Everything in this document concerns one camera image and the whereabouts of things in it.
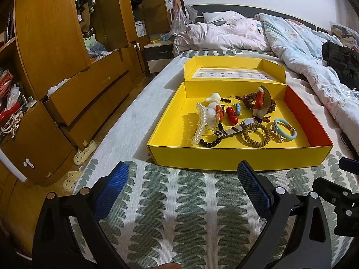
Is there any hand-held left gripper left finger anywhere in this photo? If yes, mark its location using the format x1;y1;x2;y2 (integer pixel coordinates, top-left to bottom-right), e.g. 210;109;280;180
32;161;130;269

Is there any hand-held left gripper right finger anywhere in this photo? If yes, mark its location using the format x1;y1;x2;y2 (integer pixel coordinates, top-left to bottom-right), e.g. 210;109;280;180
237;160;333;269

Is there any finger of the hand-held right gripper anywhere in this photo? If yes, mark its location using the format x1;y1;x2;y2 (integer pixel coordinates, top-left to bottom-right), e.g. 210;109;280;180
312;176;359;205
338;158;359;173

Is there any yellow cardboard box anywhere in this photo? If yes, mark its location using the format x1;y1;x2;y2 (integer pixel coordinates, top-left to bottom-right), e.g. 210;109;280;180
146;56;334;172

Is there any silver wrist watch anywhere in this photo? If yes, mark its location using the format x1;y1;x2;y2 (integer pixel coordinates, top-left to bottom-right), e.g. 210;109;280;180
213;85;274;143

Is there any black bead bracelet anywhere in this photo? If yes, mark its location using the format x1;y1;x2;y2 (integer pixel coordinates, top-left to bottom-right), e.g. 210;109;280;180
197;123;226;148

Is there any light blue bracelet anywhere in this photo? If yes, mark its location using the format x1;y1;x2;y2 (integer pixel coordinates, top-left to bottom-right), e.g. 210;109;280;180
271;118;297;142

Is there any red candied haw hair clip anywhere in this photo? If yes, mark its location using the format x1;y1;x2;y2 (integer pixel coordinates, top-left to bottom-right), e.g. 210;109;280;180
226;106;239;125

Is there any pearl hair claw clip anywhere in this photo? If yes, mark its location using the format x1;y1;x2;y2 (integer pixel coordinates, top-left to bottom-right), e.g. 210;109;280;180
191;102;218;146

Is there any white rabbit plush hair clip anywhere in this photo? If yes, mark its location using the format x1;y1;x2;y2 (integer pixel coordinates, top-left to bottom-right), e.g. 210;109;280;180
204;102;225;125

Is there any rough dark brown bead bracelet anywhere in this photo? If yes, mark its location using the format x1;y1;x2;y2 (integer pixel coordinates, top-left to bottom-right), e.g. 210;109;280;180
236;92;277;111

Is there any red santa hat hair clip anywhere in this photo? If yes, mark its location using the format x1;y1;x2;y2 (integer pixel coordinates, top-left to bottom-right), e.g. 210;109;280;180
252;86;265;118

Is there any white goose hair clip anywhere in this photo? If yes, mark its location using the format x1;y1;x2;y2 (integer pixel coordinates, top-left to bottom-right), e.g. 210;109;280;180
206;92;223;107

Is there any green patterned bed sheet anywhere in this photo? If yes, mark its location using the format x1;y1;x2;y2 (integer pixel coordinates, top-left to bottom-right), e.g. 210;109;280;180
71;46;359;269

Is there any wooden drawer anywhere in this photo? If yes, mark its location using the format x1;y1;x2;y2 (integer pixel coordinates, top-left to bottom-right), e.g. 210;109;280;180
59;73;143;150
43;48;132;126

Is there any wooden wardrobe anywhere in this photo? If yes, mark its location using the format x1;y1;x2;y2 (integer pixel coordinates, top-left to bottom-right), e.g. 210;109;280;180
0;0;176;187

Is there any white tube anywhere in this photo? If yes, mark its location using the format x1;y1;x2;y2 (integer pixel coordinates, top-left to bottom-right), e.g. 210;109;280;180
0;148;27;182

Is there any black cloth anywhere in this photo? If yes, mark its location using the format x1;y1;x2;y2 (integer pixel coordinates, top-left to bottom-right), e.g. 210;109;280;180
322;41;359;90

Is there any white cloth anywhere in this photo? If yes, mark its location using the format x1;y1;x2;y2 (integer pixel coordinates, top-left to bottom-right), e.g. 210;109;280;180
47;78;70;96

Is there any pale blue printed quilt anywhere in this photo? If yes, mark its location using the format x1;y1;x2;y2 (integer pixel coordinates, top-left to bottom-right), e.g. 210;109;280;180
254;13;359;135

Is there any red pouch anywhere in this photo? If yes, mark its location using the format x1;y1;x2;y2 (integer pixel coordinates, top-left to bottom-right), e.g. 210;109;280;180
0;102;26;121

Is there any white plastic bag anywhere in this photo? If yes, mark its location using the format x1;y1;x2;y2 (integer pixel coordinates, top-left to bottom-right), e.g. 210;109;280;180
6;84;21;110

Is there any blue plastic bag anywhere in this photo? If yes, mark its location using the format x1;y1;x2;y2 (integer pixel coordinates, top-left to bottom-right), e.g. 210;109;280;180
87;41;113;58

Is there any dark nightstand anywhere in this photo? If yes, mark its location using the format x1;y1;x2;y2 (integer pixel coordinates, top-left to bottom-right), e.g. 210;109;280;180
144;41;176;73

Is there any red gift bag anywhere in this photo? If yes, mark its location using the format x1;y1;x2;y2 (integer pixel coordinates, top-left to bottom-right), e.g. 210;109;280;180
0;71;14;97

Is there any white pink quilt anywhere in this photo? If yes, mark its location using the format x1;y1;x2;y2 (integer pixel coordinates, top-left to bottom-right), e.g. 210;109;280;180
172;11;274;58

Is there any curved wooden wardrobe door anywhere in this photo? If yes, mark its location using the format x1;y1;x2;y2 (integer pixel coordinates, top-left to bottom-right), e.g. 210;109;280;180
14;0;92;100

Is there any narrow wooden wardrobe door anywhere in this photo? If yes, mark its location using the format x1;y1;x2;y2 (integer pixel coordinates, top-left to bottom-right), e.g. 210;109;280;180
94;0;131;49

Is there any white pillow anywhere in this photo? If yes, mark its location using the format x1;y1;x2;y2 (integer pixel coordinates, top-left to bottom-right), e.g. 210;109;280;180
202;11;239;24

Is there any dark bed headboard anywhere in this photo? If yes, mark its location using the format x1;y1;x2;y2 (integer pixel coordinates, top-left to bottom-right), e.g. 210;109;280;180
186;4;330;34

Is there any clear plastic bag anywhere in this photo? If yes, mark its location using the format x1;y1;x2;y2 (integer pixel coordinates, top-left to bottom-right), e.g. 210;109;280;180
171;3;198;34

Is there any white patterned strap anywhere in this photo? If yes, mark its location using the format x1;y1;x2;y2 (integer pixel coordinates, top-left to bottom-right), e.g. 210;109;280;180
0;111;24;138

